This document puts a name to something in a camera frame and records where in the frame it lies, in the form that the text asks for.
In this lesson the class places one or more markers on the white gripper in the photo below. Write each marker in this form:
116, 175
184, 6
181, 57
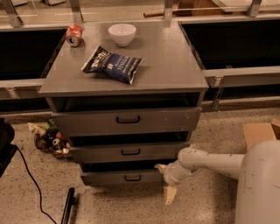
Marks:
169, 176

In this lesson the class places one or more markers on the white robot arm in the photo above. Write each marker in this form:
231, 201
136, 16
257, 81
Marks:
257, 172

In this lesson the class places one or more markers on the grey bottom drawer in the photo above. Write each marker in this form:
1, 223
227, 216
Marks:
104, 178

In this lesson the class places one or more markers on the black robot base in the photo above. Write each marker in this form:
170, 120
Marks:
7, 149

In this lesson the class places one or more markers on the grey drawer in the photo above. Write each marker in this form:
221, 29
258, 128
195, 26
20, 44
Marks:
126, 152
104, 178
131, 121

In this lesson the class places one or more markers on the blue chip bag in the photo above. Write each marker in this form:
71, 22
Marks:
116, 66

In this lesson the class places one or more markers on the wooden stick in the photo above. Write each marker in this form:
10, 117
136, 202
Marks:
153, 14

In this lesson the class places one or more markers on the cardboard box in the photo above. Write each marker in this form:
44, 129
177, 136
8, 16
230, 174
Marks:
254, 133

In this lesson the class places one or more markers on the grey drawer cabinet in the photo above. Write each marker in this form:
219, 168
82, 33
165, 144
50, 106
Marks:
168, 77

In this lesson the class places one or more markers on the grey middle drawer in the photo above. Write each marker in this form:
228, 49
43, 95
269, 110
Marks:
126, 152

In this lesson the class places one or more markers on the white ceramic bowl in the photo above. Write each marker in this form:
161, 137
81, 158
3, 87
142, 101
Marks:
122, 34

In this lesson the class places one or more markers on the grey top drawer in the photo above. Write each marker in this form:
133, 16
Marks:
131, 121

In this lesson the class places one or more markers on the crushed red soda can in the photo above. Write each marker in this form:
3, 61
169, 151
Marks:
74, 35

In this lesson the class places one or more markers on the black bar on floor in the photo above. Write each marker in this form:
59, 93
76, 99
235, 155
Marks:
68, 206

